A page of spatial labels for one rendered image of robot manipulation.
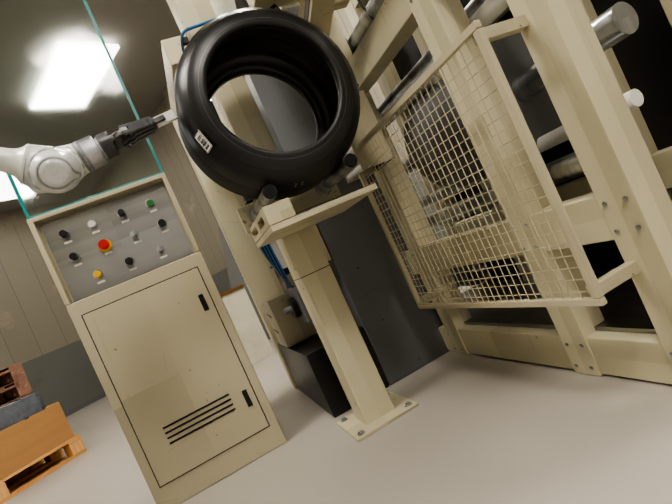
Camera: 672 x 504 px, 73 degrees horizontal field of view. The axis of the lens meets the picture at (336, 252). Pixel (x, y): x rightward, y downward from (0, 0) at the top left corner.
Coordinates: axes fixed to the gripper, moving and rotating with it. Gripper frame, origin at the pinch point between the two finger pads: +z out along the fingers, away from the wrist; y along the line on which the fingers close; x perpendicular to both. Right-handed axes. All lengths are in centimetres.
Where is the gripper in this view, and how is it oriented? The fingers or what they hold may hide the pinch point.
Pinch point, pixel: (165, 118)
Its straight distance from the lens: 152.1
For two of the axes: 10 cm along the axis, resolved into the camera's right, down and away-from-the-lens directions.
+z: 8.0, -5.2, 3.1
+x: 5.3, 8.5, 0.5
